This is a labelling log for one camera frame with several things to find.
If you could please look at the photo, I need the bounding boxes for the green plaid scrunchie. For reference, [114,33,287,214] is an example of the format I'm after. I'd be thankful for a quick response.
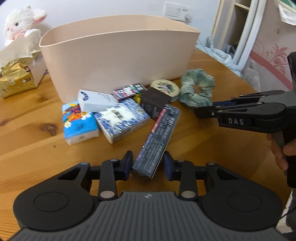
[179,69,215,108]

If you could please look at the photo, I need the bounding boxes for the round metal tin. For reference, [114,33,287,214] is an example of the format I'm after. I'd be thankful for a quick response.
[150,79,180,102]

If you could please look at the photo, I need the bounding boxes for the long dark blue box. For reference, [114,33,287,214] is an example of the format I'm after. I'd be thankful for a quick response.
[132,104,181,178]

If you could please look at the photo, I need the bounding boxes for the blue cartoon tissue pack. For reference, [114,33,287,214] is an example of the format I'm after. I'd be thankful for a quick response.
[62,101,99,145]

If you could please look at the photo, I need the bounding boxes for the pink cartoon small box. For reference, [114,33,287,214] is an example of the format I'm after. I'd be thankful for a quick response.
[113,83,147,100]

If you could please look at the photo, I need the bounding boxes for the white small box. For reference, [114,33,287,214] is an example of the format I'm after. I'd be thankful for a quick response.
[77,89,118,113]

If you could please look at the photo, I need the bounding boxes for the person's hand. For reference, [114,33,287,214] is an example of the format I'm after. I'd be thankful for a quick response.
[266,134,296,171]

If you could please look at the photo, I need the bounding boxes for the light blue blanket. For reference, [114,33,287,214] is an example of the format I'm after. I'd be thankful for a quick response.
[196,37,242,77]

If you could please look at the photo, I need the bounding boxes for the black cube box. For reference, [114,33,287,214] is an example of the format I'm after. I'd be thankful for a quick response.
[140,87,171,121]

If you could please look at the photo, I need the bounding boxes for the blue white porcelain-pattern box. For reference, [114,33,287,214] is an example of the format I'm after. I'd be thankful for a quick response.
[94,98,150,144]

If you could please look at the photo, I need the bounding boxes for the beige plastic storage basket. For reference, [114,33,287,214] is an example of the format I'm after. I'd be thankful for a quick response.
[39,15,200,103]

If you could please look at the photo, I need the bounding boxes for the gold tissue pack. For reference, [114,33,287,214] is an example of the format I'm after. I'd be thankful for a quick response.
[1,29,47,98]

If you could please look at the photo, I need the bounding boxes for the white plush bunny toy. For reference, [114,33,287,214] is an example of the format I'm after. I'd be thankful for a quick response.
[4,6,47,50]

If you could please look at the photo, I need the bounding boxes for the white shelf frame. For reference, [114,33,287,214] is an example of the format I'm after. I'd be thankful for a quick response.
[211,0,267,71]

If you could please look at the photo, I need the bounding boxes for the white wall socket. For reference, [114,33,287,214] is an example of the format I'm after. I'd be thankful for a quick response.
[163,2,193,24]

